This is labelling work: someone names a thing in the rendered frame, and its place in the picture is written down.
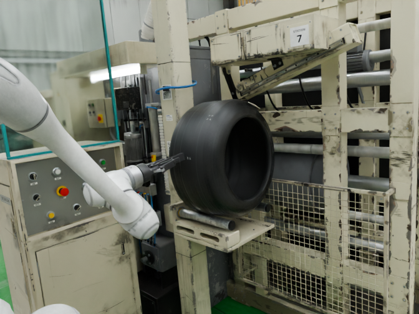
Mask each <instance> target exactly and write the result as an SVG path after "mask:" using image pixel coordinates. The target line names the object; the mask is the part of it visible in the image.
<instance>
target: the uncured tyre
mask: <svg viewBox="0 0 419 314"><path fill-rule="evenodd" d="M196 111H198V112H196ZM209 114H212V115H214V117H213V119H212V121H205V120H206V118H207V116H208V115H209ZM179 153H184V156H185V160H183V161H180V162H179V163H176V166H174V167H172V168H170V175H171V180H172V183H173V185H174V188H175V190H176V192H177V194H178V195H179V197H180V199H181V200H182V201H183V202H184V203H185V204H186V205H187V206H188V207H190V208H192V209H194V210H195V211H197V212H200V213H204V214H211V215H215V216H223V217H241V216H245V215H246V214H249V213H250V212H251V211H252V210H254V209H255V208H256V206H257V205H258V204H259V203H260V202H261V201H262V200H263V199H264V197H265V195H266V193H267V191H268V189H269V187H270V184H271V180H272V176H273V171H274V143H273V139H272V135H271V131H270V129H269V126H268V124H267V122H266V120H265V119H264V117H263V116H262V115H261V114H260V112H259V111H258V110H257V109H256V108H255V107H254V106H253V105H251V104H250V103H248V102H245V101H243V100H238V99H230V100H219V101H213V102H203V103H200V104H198V105H196V106H194V107H192V108H190V109H189V110H188V111H187V112H186V113H185V114H184V115H183V116H182V117H181V118H180V120H179V122H178V123H177V125H176V127H175V130H174V132H173V135H172V137H171V143H170V149H169V158H170V157H172V156H174V155H177V154H179ZM187 155H190V156H191V161H186V156H187Z"/></svg>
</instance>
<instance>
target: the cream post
mask: <svg viewBox="0 0 419 314"><path fill-rule="evenodd" d="M151 5H152V18H153V30H154V37H155V49H156V56H157V68H158V80H159V87H160V88H161V86H162V85H171V86H184V85H191V84H192V78H191V63H190V48H189V40H188V26H187V18H186V3H185V0H151ZM171 94H172V100H163V95H162V90H160V100H161V112H162V118H163V131H164V137H165V150H166V156H168V157H169V155H168V146H167V141H171V137H172V135H173V132H174V130H175V127H176V125H177V123H178V122H179V120H180V118H181V117H182V116H183V115H184V114H185V113H186V112H187V111H188V110H189V109H190V108H192V107H194V100H193V87H188V88H172V89H171ZM166 115H172V119H173V121H167V120H166ZM168 181H169V188H170V199H171V204H174V203H177V202H180V201H182V200H181V199H180V197H179V195H178V194H177V192H176V190H175V188H174V185H173V183H172V180H171V175H170V170H168ZM173 232H174V238H175V251H176V263H177V270H178V282H179V289H180V301H181V313H182V314H211V303H210V288H209V280H208V266H207V258H206V246H205V245H202V244H199V243H196V242H193V241H190V240H187V239H184V238H181V237H178V236H176V235H175V225H174V224H173Z"/></svg>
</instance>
